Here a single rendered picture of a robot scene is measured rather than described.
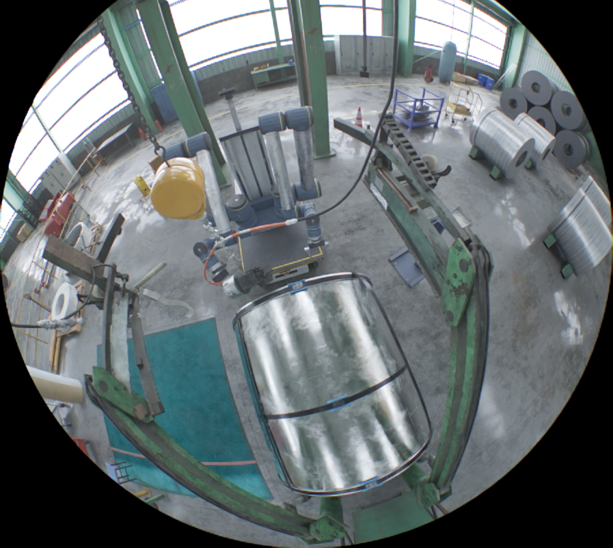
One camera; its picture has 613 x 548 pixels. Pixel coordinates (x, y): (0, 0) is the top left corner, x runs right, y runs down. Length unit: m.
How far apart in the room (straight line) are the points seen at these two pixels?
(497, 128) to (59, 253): 6.07
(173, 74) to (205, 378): 4.12
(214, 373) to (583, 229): 6.20
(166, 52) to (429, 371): 5.28
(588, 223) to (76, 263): 5.94
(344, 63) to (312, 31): 7.38
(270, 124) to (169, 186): 0.94
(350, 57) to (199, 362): 11.47
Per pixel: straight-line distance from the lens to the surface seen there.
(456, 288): 0.80
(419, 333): 2.76
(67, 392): 5.20
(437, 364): 2.84
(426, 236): 0.90
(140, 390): 3.74
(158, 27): 3.68
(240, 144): 2.09
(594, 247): 5.04
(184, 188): 0.70
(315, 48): 3.74
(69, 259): 1.18
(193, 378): 3.05
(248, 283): 1.23
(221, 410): 2.89
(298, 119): 1.49
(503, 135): 5.32
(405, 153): 0.89
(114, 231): 1.48
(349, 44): 11.00
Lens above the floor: 2.52
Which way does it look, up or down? 57 degrees down
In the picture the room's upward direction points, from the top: 10 degrees counter-clockwise
